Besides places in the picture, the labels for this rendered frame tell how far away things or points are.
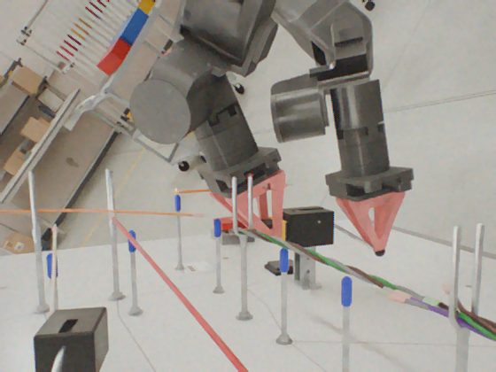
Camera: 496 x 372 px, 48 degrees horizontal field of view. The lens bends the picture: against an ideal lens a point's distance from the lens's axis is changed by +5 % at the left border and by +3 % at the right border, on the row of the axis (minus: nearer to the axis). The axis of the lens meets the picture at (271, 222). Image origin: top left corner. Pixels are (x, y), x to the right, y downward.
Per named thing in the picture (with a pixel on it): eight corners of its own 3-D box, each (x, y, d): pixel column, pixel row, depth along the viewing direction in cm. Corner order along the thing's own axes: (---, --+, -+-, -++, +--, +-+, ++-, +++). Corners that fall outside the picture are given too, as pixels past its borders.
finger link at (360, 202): (366, 261, 64) (354, 185, 62) (337, 249, 70) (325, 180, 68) (414, 246, 66) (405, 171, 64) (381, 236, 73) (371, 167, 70)
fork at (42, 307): (32, 309, 57) (19, 172, 54) (52, 306, 58) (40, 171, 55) (33, 315, 55) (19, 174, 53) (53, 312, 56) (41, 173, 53)
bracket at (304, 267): (321, 288, 63) (322, 246, 62) (304, 290, 62) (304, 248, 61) (305, 276, 67) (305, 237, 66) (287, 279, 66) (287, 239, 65)
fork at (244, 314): (250, 313, 55) (248, 174, 52) (257, 319, 53) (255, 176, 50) (232, 316, 54) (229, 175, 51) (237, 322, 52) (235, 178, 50)
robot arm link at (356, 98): (379, 68, 59) (376, 68, 65) (316, 81, 60) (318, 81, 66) (387, 132, 61) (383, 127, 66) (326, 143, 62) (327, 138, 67)
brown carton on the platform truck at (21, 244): (30, 248, 776) (5, 236, 760) (42, 243, 733) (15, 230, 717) (14, 274, 759) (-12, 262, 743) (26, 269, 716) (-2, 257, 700)
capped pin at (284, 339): (272, 342, 48) (272, 248, 46) (282, 337, 49) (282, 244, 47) (285, 346, 47) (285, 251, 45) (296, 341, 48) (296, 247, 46)
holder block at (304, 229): (334, 244, 62) (334, 211, 62) (290, 249, 60) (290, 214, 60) (317, 236, 66) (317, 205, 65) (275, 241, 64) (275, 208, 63)
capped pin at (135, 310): (129, 310, 56) (125, 228, 54) (144, 310, 56) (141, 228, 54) (126, 315, 55) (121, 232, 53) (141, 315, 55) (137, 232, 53)
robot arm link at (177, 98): (282, 19, 52) (203, -26, 53) (245, 37, 42) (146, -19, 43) (238, 128, 58) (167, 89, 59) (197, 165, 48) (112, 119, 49)
